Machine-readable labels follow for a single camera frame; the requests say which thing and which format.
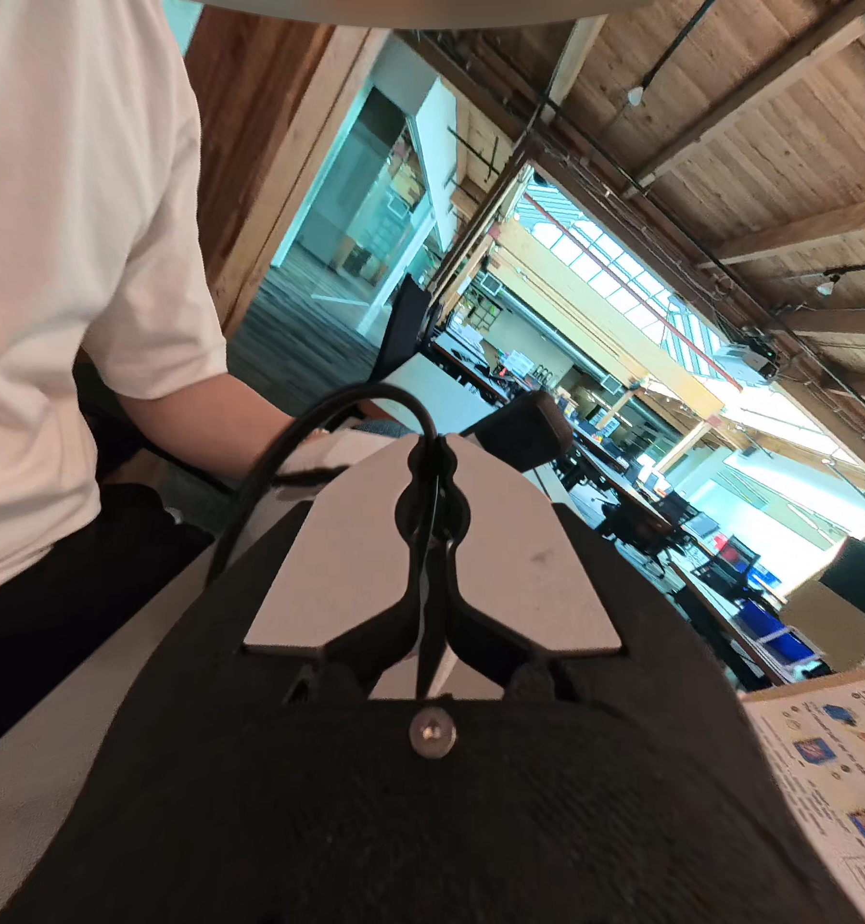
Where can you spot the black panel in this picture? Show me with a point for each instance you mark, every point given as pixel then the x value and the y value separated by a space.
pixel 863 578

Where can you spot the round ceiling lamp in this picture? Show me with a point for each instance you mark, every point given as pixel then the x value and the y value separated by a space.
pixel 635 97
pixel 825 285

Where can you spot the person's left forearm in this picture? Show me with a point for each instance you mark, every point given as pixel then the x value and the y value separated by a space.
pixel 216 419

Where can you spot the person's black trousers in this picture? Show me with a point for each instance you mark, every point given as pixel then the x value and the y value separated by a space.
pixel 57 607

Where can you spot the blue plastic bin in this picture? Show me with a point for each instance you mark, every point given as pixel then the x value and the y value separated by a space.
pixel 768 633

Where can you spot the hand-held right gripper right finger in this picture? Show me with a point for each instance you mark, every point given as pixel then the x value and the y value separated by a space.
pixel 534 578

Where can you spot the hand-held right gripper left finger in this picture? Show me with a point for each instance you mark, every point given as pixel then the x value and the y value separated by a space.
pixel 332 578

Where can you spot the black office chair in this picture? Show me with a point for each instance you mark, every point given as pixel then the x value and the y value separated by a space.
pixel 401 325

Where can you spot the wooden beam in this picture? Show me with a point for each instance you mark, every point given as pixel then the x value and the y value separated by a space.
pixel 260 145

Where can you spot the wood-edged work table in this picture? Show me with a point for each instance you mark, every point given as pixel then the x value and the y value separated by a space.
pixel 433 393

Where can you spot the printed instruction sheet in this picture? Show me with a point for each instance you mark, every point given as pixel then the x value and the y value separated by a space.
pixel 837 780

